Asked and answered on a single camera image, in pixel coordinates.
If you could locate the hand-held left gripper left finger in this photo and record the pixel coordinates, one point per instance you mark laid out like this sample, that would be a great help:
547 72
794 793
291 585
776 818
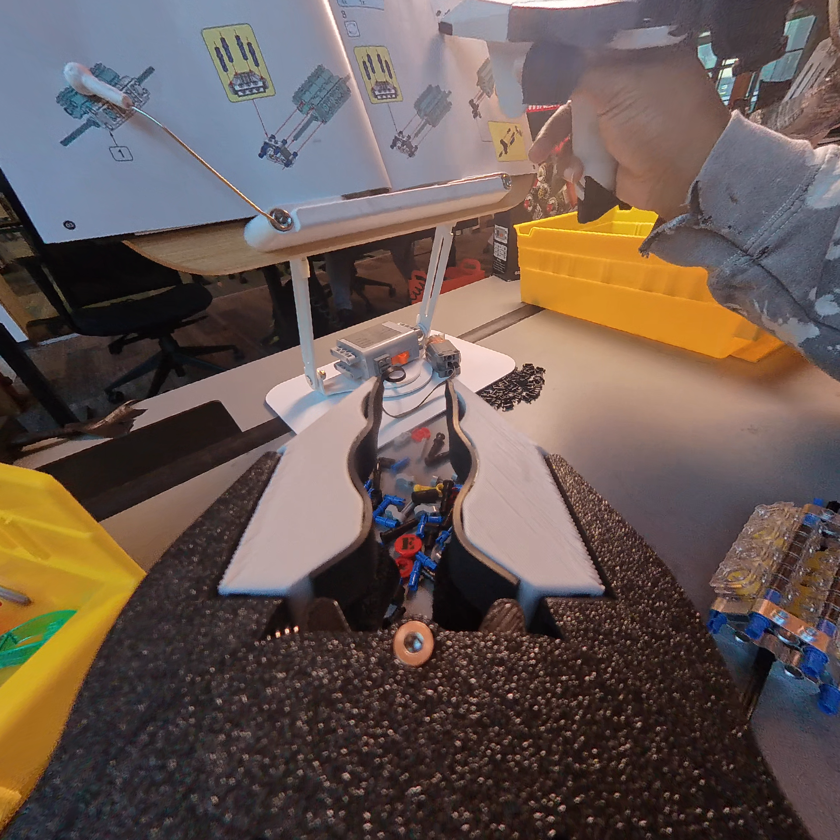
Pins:
309 512

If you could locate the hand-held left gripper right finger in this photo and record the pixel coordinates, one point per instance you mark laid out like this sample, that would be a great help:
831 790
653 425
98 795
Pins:
519 512

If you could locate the yellow plastic bin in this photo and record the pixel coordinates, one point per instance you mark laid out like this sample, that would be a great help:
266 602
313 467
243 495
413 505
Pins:
66 551
630 289

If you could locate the transparent brick engine model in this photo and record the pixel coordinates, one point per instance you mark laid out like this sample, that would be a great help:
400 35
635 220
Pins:
788 591

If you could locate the person's right forearm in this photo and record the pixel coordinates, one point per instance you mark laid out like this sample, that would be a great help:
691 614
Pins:
775 236

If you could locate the grey desk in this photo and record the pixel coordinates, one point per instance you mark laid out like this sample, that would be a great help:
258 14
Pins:
630 433

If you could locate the pile of mixed brick parts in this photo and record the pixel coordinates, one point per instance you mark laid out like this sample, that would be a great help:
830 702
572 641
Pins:
414 525

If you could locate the colourful printed box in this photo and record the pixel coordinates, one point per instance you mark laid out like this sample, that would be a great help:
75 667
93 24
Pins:
554 184

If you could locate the heap of black pins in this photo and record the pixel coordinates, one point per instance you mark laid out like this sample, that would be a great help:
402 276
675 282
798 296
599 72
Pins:
512 387

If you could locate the grey battery box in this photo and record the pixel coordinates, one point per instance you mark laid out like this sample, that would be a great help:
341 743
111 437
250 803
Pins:
374 352

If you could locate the small grey motor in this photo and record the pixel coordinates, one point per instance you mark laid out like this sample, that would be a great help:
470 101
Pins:
442 355

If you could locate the dark cardboard box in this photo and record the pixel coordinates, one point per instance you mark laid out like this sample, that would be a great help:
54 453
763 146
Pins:
507 247

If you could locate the white book stand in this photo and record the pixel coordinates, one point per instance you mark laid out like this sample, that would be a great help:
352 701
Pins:
394 210

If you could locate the black office chair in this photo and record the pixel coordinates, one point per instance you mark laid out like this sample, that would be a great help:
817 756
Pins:
118 302

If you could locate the green plastic part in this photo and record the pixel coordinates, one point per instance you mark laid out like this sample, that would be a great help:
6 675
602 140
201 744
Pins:
33 637

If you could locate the instruction booklet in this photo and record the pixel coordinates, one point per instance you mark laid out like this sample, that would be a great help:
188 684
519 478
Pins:
197 118

